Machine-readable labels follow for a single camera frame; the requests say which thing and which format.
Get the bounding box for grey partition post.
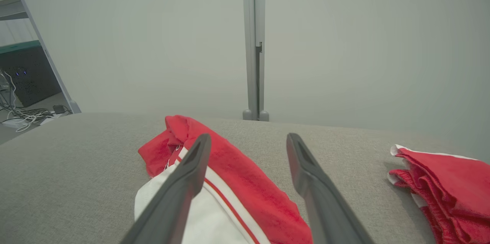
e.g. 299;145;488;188
241;0;270;122

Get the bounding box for black perforated computer case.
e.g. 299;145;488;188
0;46;62;108

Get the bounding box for white cable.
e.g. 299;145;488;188
3;70;18;111

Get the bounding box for white power strip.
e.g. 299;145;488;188
1;115;51;129

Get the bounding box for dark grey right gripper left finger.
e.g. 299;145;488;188
121;134;212;244

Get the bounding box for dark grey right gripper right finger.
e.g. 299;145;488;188
286;133;376;244

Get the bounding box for red shorts with white band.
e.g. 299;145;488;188
387;144;490;244

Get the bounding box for red shirt with white sleeves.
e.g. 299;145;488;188
134;115;314;244

